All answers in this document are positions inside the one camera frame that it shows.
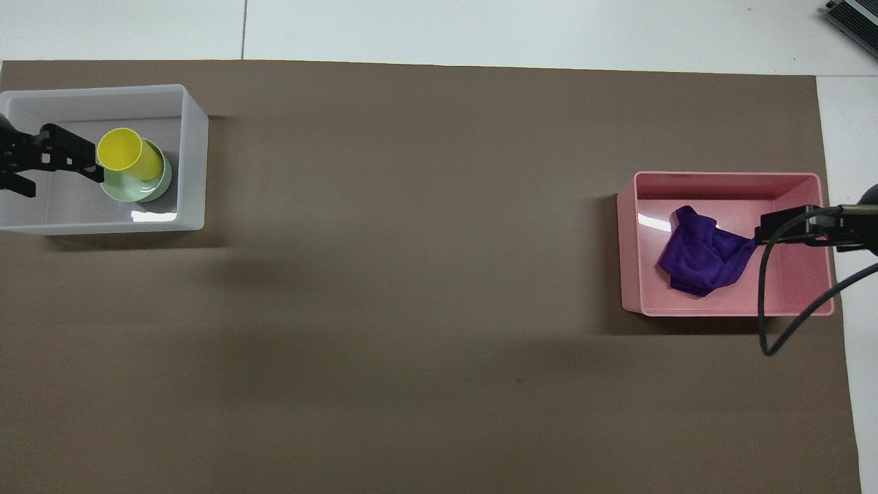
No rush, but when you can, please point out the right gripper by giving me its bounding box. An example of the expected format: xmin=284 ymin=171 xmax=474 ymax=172
xmin=832 ymin=183 xmax=878 ymax=259

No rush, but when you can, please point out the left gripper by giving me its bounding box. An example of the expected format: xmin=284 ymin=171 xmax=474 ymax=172
xmin=0 ymin=113 xmax=106 ymax=199

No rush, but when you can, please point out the purple cloth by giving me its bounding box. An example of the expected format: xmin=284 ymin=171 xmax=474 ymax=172
xmin=658 ymin=205 xmax=761 ymax=298

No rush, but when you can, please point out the translucent white plastic box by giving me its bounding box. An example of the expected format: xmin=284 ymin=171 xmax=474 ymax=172
xmin=0 ymin=84 xmax=209 ymax=237

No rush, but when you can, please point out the pink plastic box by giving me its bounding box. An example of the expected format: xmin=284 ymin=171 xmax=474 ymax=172
xmin=616 ymin=171 xmax=835 ymax=318

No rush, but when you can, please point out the yellow plastic cup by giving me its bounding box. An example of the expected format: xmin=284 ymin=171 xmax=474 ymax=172
xmin=96 ymin=128 xmax=165 ymax=183

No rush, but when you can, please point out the light green bowl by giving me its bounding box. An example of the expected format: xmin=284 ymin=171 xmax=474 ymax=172
xmin=100 ymin=139 xmax=173 ymax=204

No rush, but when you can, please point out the grey ribbed device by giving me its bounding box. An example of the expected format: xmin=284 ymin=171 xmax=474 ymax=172
xmin=822 ymin=0 xmax=878 ymax=53

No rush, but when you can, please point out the black cable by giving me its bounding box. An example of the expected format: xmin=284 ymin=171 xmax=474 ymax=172
xmin=757 ymin=204 xmax=878 ymax=357

